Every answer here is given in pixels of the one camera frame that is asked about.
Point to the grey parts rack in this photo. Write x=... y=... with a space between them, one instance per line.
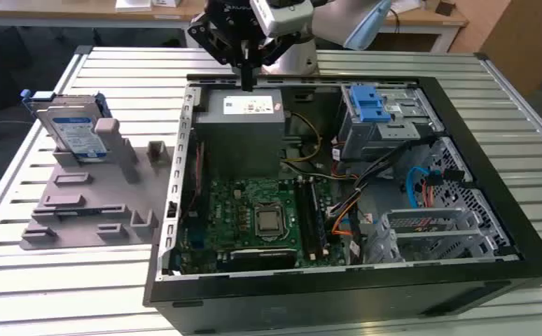
x=88 y=189

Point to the black graphics card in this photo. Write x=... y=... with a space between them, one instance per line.
x=262 y=257

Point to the wooden desk white frame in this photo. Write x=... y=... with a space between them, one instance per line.
x=88 y=14

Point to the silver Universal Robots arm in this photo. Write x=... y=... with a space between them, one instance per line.
x=294 y=56

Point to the dark brown small box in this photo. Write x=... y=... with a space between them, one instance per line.
x=447 y=8

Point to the silver CPU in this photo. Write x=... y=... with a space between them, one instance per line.
x=270 y=223

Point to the wooden cabinet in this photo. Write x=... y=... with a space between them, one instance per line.
x=524 y=42

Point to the large white box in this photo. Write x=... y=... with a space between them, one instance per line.
x=132 y=5

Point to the pale grey wrist camera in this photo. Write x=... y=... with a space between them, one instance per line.
x=290 y=17

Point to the black PC case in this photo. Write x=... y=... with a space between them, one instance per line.
x=299 y=297

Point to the metal optical drive cage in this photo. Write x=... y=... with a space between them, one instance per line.
x=369 y=140

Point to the grey power supply unit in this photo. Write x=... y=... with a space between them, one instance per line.
x=238 y=147

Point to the black chair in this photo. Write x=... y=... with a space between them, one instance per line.
x=0 y=63

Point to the metal disk bay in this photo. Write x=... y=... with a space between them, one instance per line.
x=434 y=235

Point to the black RAM stick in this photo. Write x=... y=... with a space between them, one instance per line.
x=303 y=217

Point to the blue drive latch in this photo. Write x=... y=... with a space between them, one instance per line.
x=369 y=105

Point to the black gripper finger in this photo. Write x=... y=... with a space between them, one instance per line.
x=210 y=38
x=253 y=70

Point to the small white box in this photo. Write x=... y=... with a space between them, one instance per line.
x=166 y=3

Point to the hard disk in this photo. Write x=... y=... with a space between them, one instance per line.
x=72 y=133

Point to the green motherboard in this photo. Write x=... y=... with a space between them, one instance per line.
x=234 y=210

